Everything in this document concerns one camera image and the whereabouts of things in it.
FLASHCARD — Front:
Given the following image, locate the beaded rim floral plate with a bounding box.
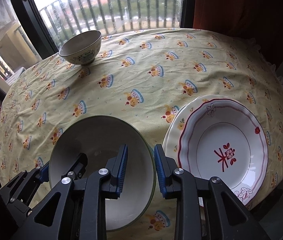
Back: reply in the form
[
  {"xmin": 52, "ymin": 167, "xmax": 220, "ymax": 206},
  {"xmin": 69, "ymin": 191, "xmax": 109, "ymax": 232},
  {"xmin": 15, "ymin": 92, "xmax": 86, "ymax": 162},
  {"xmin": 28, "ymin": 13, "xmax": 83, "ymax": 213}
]
[{"xmin": 163, "ymin": 95, "xmax": 228, "ymax": 163}]

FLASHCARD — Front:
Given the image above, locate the balcony metal railing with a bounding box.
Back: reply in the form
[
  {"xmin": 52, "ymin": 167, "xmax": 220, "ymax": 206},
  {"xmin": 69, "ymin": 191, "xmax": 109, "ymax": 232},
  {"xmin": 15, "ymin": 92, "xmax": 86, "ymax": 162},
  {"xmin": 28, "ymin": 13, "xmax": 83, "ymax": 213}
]
[{"xmin": 0, "ymin": 0, "xmax": 185, "ymax": 78}]

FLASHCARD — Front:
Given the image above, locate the black window frame post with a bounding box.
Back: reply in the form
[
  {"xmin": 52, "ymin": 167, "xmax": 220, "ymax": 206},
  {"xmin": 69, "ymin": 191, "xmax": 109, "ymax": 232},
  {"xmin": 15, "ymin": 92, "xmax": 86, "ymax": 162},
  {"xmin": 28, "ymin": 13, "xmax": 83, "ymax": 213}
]
[{"xmin": 11, "ymin": 0, "xmax": 58, "ymax": 59}]

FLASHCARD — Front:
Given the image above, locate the red trimmed small plate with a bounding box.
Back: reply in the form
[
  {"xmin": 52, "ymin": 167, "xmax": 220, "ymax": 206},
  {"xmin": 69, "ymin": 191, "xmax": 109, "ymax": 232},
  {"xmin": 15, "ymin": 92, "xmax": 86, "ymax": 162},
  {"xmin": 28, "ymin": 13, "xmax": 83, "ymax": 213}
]
[{"xmin": 177, "ymin": 98, "xmax": 268, "ymax": 205}]

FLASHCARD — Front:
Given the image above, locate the small floral bowl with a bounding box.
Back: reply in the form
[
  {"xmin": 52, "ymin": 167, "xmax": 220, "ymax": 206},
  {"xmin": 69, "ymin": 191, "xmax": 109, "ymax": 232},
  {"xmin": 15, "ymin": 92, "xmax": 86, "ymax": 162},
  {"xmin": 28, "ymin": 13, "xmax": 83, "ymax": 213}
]
[{"xmin": 58, "ymin": 30, "xmax": 102, "ymax": 65}]

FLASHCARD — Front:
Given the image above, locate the large floral ceramic bowl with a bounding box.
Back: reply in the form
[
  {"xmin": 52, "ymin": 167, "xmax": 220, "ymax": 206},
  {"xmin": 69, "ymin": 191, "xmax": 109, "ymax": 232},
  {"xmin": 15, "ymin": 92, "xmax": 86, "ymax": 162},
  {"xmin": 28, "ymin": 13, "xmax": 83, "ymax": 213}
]
[{"xmin": 49, "ymin": 115, "xmax": 156, "ymax": 231}]

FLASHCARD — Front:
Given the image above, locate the yellow crown print tablecloth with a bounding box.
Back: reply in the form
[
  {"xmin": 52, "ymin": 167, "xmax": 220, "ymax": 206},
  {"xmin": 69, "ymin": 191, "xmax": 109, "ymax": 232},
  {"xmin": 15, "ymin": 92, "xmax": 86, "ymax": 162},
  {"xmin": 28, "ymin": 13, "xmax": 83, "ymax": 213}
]
[{"xmin": 0, "ymin": 29, "xmax": 283, "ymax": 239}]

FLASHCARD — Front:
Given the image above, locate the red curtain right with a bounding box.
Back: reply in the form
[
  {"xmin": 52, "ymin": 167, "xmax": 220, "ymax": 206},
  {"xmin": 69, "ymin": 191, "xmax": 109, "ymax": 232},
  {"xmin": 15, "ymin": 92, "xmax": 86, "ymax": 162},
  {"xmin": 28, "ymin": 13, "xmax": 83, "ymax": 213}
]
[{"xmin": 193, "ymin": 0, "xmax": 276, "ymax": 55}]

